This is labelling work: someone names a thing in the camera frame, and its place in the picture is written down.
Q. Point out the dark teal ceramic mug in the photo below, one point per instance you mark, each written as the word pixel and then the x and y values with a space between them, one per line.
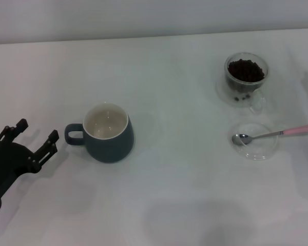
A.
pixel 110 151

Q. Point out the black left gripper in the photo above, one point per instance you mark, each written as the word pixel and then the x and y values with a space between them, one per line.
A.
pixel 10 159

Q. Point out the clear glass saucer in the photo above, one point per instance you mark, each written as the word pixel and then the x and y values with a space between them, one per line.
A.
pixel 261 150

